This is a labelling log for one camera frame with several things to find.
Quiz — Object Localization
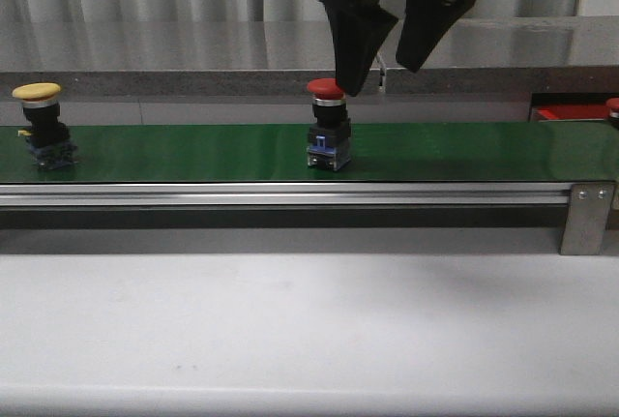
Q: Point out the red mushroom push button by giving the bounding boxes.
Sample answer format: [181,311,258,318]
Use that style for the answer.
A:
[605,97,619,129]

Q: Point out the steel counter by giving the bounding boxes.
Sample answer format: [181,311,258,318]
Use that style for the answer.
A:
[1,21,335,98]
[379,15,618,95]

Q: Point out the right steel counter top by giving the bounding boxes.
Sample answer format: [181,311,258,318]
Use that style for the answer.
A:
[379,15,618,95]

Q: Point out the red plastic bin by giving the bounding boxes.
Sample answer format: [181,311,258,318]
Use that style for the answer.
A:
[533,104,608,122]

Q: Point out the aluminium conveyor side rail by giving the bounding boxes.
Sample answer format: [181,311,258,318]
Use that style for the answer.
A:
[1,182,572,207]

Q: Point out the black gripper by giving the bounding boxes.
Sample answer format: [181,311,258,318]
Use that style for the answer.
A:
[318,0,476,96]

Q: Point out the left steel counter top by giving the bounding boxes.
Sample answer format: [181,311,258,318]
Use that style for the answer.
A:
[1,21,335,98]

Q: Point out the steel conveyor support bracket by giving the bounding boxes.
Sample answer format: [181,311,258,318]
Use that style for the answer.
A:
[560,182,615,255]

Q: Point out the yellow push button corner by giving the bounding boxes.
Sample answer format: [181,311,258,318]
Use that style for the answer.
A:
[12,82,77,170]

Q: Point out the green conveyor belt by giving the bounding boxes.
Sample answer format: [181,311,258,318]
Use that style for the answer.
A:
[1,122,618,184]

